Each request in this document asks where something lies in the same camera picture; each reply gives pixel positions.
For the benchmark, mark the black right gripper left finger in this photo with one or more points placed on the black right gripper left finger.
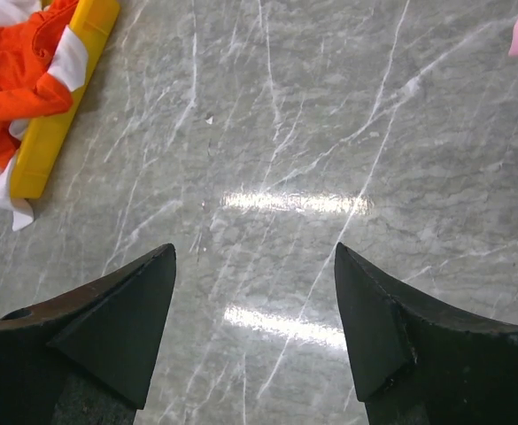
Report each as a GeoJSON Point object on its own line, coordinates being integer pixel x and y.
{"type": "Point", "coordinates": [87, 356]}

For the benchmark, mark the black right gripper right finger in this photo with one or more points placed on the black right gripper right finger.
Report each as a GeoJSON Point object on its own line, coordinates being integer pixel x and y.
{"type": "Point", "coordinates": [416, 359]}

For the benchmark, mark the white t shirt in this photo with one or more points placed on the white t shirt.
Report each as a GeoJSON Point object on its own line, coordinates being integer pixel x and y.
{"type": "Point", "coordinates": [70, 57]}

